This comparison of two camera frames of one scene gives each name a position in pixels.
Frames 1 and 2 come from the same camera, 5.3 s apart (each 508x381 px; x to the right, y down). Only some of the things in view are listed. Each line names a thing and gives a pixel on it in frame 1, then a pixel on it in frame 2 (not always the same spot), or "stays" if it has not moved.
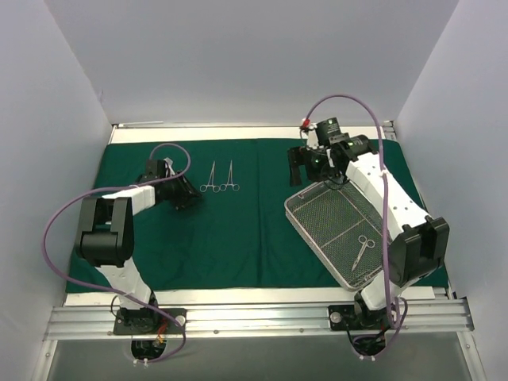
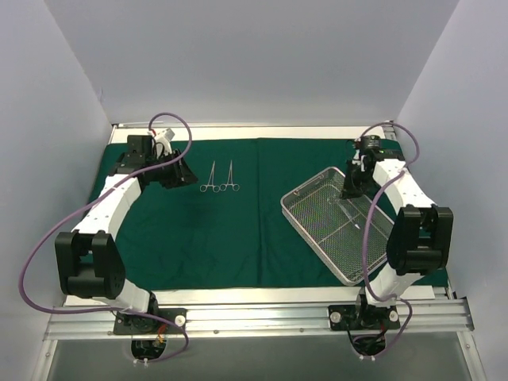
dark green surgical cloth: [242, 236] stays
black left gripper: [184, 190] → [175, 170]
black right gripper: [301, 162] → [353, 181]
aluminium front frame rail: [448, 316] stays
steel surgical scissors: [363, 240] → [346, 211]
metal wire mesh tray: [345, 228] stays
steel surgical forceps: [223, 187] stays
